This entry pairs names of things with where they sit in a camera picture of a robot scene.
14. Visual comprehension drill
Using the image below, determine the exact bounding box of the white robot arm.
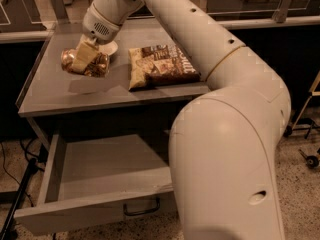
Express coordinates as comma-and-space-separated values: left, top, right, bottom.
83, 0, 291, 240

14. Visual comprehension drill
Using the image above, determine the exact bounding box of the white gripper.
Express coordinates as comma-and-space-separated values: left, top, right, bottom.
71, 5, 120, 73

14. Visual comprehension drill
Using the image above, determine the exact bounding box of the white paper bowl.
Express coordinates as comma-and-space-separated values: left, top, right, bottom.
99, 41, 118, 56

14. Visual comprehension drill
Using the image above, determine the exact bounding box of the black floor cable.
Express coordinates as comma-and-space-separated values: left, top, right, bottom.
0, 140, 35, 208

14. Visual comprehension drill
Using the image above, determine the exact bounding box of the clear acrylic barrier panel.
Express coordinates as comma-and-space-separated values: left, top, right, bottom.
0, 0, 320, 32

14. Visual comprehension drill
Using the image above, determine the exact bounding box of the open grey top drawer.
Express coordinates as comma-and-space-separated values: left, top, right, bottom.
15, 133, 176, 235

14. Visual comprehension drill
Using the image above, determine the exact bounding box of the grey counter cabinet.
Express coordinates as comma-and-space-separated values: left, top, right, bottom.
19, 18, 209, 146

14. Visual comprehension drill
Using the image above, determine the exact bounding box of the black drawer handle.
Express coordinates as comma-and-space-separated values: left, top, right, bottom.
123, 197, 161, 217

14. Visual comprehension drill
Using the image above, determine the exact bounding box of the brown sea salt chip bag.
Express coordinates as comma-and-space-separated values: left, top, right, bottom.
129, 45, 200, 90

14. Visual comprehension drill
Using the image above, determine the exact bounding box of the black caster wheel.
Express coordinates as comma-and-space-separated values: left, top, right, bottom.
299, 149, 319, 169

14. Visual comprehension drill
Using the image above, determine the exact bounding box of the black stand pole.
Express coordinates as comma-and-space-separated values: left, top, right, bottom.
0, 158, 37, 240

